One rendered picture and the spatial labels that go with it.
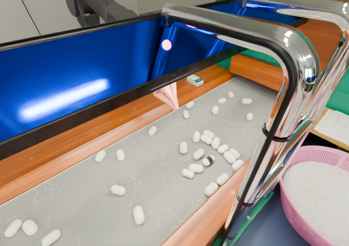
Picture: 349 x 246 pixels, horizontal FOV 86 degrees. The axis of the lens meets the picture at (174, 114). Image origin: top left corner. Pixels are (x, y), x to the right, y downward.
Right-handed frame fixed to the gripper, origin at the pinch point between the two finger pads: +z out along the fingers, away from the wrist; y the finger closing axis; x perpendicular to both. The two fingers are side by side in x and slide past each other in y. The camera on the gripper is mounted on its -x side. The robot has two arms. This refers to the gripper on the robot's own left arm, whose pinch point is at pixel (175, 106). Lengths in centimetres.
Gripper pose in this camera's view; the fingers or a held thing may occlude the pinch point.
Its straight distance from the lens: 50.9
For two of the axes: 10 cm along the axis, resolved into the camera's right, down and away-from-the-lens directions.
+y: 7.5, -4.3, 5.0
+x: -4.3, 2.7, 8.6
